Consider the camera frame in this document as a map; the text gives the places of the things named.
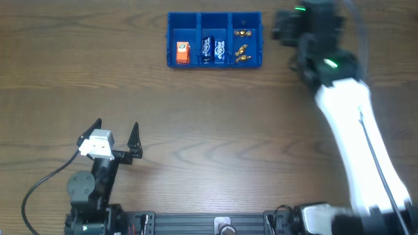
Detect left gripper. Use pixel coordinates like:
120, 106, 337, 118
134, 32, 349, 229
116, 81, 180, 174
76, 117, 144, 166

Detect orange candy box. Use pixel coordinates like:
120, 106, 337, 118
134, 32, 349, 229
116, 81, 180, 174
176, 40, 191, 65

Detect blue candy pack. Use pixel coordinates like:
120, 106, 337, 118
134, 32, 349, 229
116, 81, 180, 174
201, 35, 216, 63
214, 39, 227, 63

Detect blue tray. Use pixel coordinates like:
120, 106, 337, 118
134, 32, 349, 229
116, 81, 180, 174
166, 11, 264, 69

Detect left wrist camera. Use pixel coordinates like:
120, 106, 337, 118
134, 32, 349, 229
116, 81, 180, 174
78, 129, 116, 161

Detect mounting rail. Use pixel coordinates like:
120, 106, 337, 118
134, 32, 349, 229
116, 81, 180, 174
65, 211, 301, 235

